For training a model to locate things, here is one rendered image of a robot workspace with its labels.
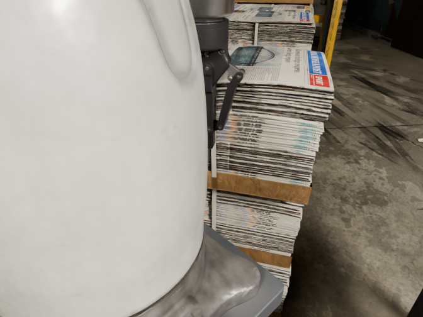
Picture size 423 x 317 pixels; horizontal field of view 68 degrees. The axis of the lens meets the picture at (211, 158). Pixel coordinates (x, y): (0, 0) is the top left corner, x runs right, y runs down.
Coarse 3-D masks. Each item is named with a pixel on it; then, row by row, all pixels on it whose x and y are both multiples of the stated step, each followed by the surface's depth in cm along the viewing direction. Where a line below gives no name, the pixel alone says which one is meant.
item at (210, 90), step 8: (208, 64) 44; (208, 72) 45; (208, 80) 46; (208, 88) 46; (216, 88) 49; (208, 96) 47; (216, 96) 50; (208, 104) 48; (216, 104) 50; (208, 112) 49; (208, 120) 50; (208, 128) 50
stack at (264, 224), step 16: (208, 192) 69; (224, 192) 68; (208, 208) 72; (224, 208) 71; (240, 208) 70; (256, 208) 68; (272, 208) 67; (288, 208) 66; (208, 224) 74; (224, 224) 73; (240, 224) 72; (256, 224) 71; (272, 224) 69; (288, 224) 68; (240, 240) 74; (256, 240) 73; (272, 240) 72; (288, 240) 71; (272, 272) 78; (288, 272) 76
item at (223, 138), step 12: (228, 48) 71; (240, 48) 72; (240, 60) 63; (216, 108) 55; (228, 120) 55; (216, 132) 57; (228, 132) 56; (216, 144) 58; (228, 144) 57; (216, 156) 59; (228, 156) 58; (228, 168) 60
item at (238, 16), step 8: (232, 16) 111; (240, 16) 111; (248, 16) 111; (256, 16) 111; (264, 16) 111; (272, 16) 111; (280, 16) 111; (288, 16) 111; (296, 16) 111; (304, 16) 111
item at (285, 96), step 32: (256, 64) 60; (288, 64) 60; (320, 64) 61; (256, 96) 52; (288, 96) 51; (320, 96) 49; (256, 128) 55; (288, 128) 53; (320, 128) 52; (256, 160) 58; (288, 160) 56
